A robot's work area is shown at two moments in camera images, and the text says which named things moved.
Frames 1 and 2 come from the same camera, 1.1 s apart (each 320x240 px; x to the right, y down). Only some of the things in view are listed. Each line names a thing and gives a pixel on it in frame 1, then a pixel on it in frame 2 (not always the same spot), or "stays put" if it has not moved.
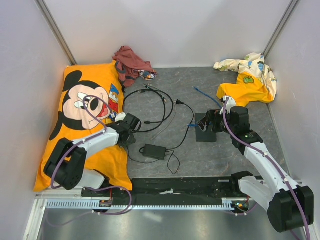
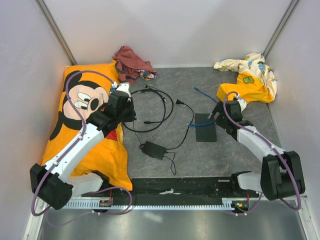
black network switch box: x=203 y=136 stays put
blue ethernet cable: x=196 y=125 stays put
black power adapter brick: x=155 y=152 stays put
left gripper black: x=131 y=141 → x=131 y=117
